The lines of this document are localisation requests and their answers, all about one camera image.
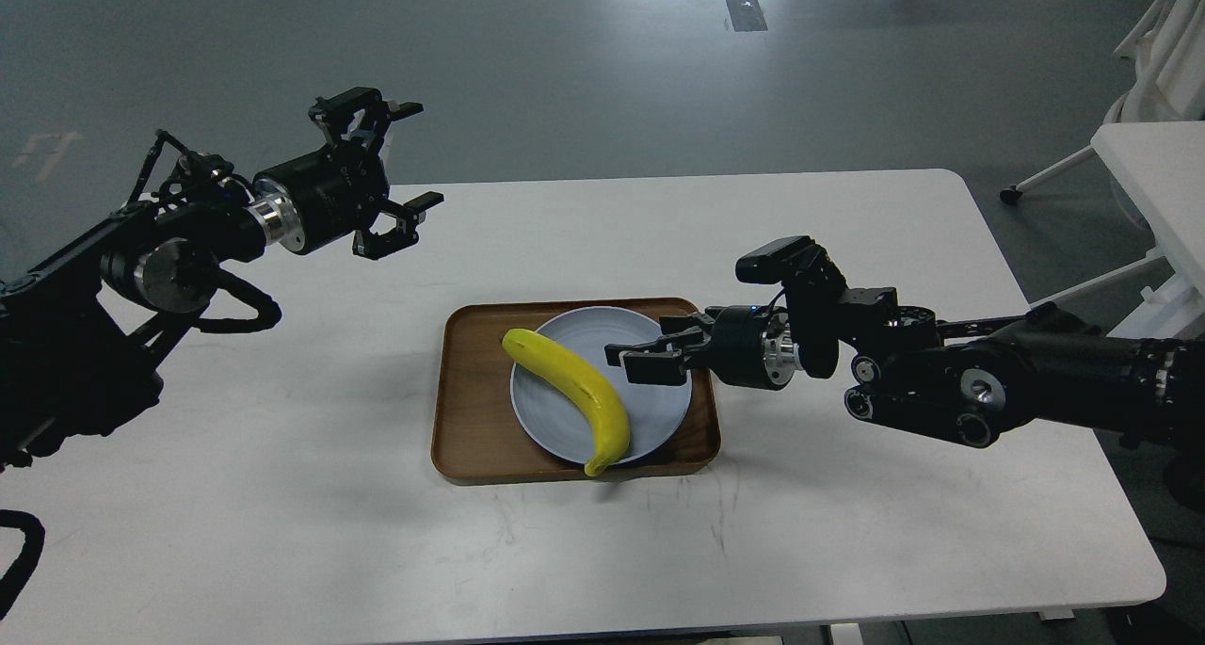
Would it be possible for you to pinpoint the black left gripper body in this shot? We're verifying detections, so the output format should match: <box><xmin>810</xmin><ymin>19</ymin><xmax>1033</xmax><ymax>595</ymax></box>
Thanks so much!
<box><xmin>252</xmin><ymin>148</ymin><xmax>389</xmax><ymax>256</ymax></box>

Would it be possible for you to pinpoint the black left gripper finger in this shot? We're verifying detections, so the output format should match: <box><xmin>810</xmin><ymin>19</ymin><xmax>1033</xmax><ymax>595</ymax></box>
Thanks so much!
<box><xmin>352</xmin><ymin>190</ymin><xmax>446</xmax><ymax>262</ymax></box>
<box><xmin>307</xmin><ymin>87</ymin><xmax>425</xmax><ymax>162</ymax></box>

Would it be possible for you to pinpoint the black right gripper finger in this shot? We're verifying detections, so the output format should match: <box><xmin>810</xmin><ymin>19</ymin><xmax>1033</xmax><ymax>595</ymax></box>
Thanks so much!
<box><xmin>605</xmin><ymin>336</ymin><xmax>712</xmax><ymax>386</ymax></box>
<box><xmin>658</xmin><ymin>312</ymin><xmax>717</xmax><ymax>348</ymax></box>

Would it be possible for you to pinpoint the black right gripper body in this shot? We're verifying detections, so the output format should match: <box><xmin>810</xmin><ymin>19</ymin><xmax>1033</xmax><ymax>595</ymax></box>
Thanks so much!
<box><xmin>706</xmin><ymin>306</ymin><xmax>787</xmax><ymax>391</ymax></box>

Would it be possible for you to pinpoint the light blue plate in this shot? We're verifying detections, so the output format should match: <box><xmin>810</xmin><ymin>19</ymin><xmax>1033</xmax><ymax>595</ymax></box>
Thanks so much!
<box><xmin>509</xmin><ymin>306</ymin><xmax>692</xmax><ymax>470</ymax></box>

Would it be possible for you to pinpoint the yellow banana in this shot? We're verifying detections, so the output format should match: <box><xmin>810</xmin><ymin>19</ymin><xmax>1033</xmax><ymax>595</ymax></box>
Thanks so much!
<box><xmin>501</xmin><ymin>328</ymin><xmax>631</xmax><ymax>477</ymax></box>

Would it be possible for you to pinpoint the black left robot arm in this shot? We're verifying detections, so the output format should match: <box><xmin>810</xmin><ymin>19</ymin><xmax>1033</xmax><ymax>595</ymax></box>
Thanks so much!
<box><xmin>1</xmin><ymin>87</ymin><xmax>443</xmax><ymax>469</ymax></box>

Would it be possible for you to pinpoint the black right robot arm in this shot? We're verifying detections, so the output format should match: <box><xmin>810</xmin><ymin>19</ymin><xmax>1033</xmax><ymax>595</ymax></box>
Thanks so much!
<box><xmin>605</xmin><ymin>234</ymin><xmax>1204</xmax><ymax>452</ymax></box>

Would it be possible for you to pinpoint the brown wooden tray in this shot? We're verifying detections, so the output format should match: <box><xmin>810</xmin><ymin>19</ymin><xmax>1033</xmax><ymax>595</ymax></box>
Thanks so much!
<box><xmin>431</xmin><ymin>298</ymin><xmax>721</xmax><ymax>485</ymax></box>

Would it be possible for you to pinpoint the white side table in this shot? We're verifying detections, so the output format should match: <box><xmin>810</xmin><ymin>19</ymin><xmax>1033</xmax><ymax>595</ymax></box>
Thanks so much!
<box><xmin>1050</xmin><ymin>121</ymin><xmax>1204</xmax><ymax>339</ymax></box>

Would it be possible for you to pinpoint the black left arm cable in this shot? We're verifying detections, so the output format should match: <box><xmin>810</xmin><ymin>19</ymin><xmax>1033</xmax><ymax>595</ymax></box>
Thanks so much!
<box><xmin>0</xmin><ymin>509</ymin><xmax>47</xmax><ymax>645</ymax></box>

